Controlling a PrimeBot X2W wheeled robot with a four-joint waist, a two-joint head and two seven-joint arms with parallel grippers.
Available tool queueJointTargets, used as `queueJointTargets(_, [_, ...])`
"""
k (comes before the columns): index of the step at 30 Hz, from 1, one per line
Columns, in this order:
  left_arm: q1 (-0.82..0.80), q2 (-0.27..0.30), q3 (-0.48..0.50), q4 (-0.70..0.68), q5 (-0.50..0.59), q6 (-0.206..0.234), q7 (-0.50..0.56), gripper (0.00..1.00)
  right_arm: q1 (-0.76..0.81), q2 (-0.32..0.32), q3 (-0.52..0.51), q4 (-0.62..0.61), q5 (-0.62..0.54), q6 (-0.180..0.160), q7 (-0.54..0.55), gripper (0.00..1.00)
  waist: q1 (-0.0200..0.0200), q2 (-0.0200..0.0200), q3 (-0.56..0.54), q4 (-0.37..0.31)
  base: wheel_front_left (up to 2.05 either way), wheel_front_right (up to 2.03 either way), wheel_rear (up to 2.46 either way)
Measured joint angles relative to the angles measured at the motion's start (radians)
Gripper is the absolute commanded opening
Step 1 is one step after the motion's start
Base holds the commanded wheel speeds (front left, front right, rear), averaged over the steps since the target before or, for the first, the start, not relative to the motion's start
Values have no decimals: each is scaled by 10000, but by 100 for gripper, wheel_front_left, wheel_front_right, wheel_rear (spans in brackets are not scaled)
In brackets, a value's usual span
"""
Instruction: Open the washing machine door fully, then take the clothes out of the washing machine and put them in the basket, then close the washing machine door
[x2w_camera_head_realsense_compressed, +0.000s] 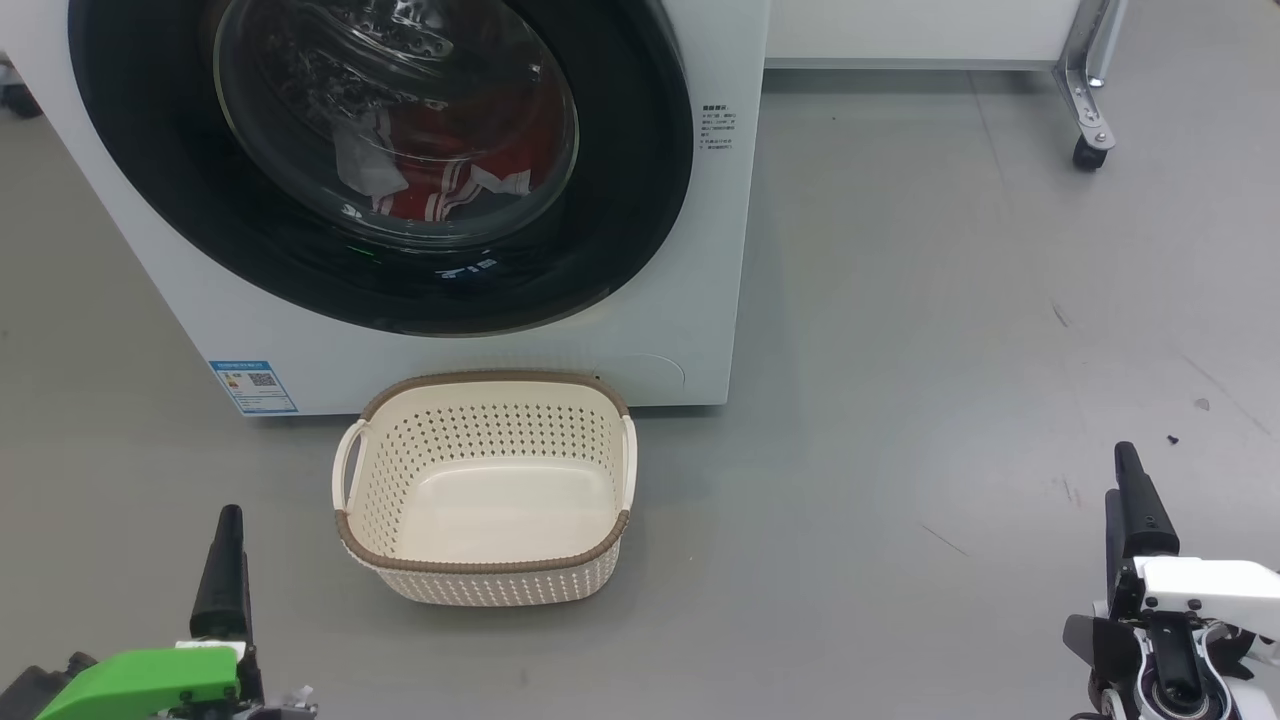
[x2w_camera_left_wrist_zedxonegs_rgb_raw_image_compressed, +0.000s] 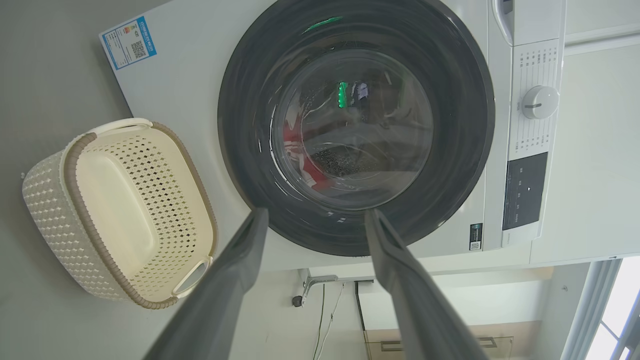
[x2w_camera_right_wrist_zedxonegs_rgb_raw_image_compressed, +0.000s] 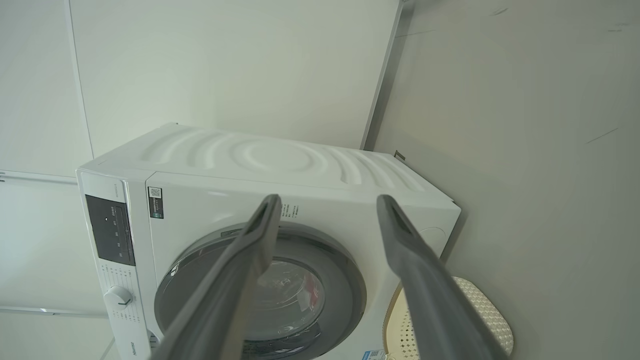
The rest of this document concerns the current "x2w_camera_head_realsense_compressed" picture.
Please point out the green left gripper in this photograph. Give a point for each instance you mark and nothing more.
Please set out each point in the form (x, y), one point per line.
(140, 685)

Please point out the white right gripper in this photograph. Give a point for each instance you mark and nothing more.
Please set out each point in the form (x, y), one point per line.
(1220, 600)

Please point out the red and white garment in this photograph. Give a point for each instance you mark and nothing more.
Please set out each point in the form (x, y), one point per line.
(450, 195)

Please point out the black round washer door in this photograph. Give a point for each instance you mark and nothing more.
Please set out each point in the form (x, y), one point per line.
(620, 200)

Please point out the cream perforated laundry basket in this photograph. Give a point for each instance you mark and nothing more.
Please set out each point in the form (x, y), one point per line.
(500, 500)

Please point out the white front-load washing machine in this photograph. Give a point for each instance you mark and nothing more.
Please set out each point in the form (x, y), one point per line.
(560, 350)

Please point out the blue energy label sticker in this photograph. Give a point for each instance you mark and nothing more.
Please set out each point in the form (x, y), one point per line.
(255, 385)

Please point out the black caster wheel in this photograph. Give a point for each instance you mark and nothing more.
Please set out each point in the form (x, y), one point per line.
(1090, 155)

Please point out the dark wheeled stand base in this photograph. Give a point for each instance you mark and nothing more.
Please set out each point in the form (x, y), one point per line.
(18, 95)

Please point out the white partition panel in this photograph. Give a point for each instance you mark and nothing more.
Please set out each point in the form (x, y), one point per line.
(900, 30)

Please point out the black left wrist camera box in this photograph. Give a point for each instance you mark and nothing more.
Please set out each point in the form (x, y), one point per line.
(30, 695)

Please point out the silver metal bracket leg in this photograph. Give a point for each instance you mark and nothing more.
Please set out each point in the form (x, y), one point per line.
(1085, 70)

